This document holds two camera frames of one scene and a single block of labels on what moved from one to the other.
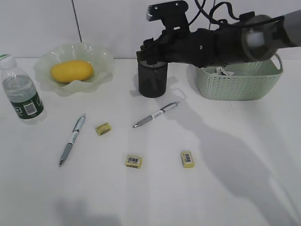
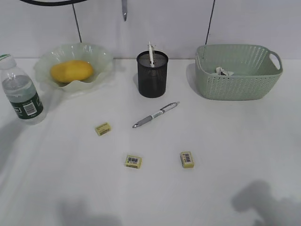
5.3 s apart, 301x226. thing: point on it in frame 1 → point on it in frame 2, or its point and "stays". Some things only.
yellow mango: (68, 71) stays
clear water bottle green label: (22, 91) stays
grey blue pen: (76, 130) → (124, 6)
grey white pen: (155, 115) stays
